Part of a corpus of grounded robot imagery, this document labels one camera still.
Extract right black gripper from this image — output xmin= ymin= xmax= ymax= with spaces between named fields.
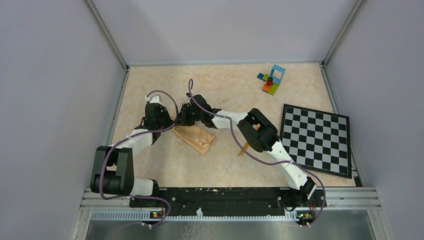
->
xmin=174 ymin=104 xmax=204 ymax=128

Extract peach cloth napkin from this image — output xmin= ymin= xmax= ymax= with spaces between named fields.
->
xmin=172 ymin=125 xmax=215 ymax=155

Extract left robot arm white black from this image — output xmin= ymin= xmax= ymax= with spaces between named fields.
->
xmin=90 ymin=102 xmax=174 ymax=207

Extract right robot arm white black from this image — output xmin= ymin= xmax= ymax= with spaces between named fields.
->
xmin=176 ymin=94 xmax=317 ymax=206

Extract orange plastic spoon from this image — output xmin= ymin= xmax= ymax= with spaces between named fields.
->
xmin=237 ymin=124 xmax=260 ymax=157

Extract black white checkerboard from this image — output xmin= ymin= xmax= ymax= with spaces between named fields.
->
xmin=280 ymin=104 xmax=352 ymax=179

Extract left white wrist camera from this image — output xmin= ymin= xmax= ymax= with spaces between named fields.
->
xmin=145 ymin=95 xmax=162 ymax=105

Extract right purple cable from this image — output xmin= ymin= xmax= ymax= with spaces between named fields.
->
xmin=187 ymin=78 xmax=328 ymax=227

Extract purple cable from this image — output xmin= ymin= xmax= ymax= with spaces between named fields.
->
xmin=187 ymin=78 xmax=328 ymax=227
xmin=99 ymin=90 xmax=180 ymax=229

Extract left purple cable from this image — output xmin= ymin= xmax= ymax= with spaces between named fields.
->
xmin=99 ymin=90 xmax=180 ymax=229

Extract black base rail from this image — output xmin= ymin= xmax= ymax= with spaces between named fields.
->
xmin=129 ymin=187 xmax=324 ymax=217

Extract aluminium frame profile front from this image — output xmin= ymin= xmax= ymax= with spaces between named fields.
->
xmin=80 ymin=187 xmax=381 ymax=223

